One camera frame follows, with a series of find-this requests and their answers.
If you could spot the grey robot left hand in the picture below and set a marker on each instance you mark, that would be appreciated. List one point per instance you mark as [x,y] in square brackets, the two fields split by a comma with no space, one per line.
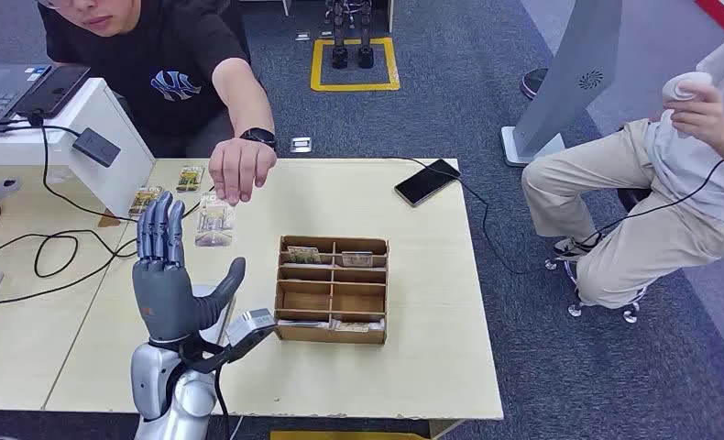
[161,291]

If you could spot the person's left hand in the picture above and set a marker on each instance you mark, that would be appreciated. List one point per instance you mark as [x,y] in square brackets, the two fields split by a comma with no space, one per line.
[240,167]
[702,115]

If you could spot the white handheld controller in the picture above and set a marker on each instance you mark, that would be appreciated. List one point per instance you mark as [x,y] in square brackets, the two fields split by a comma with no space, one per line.
[684,82]

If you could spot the wooden organizer box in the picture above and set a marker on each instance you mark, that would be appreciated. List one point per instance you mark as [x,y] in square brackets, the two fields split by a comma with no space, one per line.
[331,297]

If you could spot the person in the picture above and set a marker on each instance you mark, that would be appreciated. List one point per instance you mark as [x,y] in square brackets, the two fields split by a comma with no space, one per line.
[155,48]
[641,231]

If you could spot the black wristwatch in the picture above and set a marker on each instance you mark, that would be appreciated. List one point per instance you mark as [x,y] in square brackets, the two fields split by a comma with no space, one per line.
[259,136]

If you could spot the silver floor socket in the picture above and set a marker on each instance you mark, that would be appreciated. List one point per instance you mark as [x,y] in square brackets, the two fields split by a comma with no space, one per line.
[302,36]
[300,145]

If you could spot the red floor strip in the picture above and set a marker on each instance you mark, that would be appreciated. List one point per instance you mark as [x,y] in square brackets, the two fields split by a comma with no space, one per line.
[720,15]

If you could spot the stool with casters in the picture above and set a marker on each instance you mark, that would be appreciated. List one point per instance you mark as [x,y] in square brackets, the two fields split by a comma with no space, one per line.
[632,197]

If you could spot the yellow floor tape square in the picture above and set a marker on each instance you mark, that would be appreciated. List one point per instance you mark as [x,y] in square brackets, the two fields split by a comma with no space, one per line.
[316,67]

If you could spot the grey kiosk stand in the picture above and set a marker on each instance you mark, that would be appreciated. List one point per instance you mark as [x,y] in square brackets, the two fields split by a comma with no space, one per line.
[568,73]

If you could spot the small black box device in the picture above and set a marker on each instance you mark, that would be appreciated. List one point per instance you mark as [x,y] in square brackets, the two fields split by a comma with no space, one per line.
[96,147]

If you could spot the white desk riser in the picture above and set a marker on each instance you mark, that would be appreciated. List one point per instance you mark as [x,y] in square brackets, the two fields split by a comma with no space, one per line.
[95,109]

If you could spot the black round base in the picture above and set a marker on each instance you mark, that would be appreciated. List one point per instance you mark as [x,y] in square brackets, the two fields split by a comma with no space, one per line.
[532,85]

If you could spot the grey computer mouse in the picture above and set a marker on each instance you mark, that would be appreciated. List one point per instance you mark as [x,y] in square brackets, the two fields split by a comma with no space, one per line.
[7,187]

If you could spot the black smartphone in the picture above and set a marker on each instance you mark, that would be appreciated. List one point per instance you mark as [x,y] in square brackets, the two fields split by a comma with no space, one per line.
[52,91]
[427,182]

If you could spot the yellow floor tape strip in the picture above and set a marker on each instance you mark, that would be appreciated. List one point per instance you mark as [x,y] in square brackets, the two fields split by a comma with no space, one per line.
[337,436]

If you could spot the black camera bracket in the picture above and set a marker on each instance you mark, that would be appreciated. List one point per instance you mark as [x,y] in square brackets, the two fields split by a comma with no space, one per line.
[207,361]

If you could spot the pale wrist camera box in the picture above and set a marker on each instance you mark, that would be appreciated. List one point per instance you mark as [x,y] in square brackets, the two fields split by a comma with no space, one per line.
[250,325]

